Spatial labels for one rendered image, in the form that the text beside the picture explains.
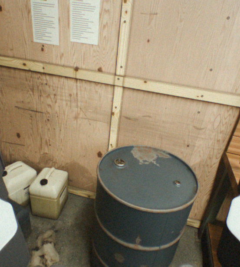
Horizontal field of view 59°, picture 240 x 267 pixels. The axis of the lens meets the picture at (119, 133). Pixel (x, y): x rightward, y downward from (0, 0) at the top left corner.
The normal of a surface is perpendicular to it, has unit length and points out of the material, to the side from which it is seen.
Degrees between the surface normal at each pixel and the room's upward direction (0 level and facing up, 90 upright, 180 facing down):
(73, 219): 0
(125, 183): 1
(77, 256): 0
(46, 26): 90
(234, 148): 90
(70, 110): 90
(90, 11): 90
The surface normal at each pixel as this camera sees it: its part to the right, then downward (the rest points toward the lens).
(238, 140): -0.25, 0.43
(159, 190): 0.11, -0.87
